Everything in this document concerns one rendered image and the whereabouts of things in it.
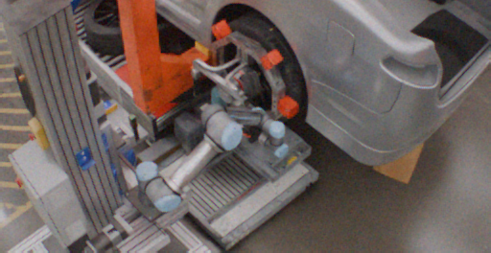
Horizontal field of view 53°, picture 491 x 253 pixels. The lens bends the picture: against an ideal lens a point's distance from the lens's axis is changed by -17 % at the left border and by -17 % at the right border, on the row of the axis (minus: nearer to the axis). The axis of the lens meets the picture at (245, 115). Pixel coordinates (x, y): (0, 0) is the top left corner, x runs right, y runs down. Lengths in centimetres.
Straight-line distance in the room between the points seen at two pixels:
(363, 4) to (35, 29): 146
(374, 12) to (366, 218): 169
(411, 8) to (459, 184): 136
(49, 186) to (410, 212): 246
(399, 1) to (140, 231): 233
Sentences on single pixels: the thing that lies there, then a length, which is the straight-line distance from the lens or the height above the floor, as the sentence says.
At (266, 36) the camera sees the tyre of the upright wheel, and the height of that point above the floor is 117.
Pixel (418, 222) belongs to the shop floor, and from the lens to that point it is 388.
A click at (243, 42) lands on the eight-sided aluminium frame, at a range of 317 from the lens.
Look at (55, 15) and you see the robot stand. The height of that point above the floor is 201.
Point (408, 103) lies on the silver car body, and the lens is 270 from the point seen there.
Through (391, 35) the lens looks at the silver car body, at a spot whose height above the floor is 163.
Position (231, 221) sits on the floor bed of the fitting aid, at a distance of 365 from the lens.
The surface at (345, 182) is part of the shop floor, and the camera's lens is 396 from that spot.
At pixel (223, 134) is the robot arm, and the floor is 124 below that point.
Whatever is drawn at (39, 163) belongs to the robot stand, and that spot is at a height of 123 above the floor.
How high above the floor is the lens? 317
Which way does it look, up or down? 47 degrees down
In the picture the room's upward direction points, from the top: straight up
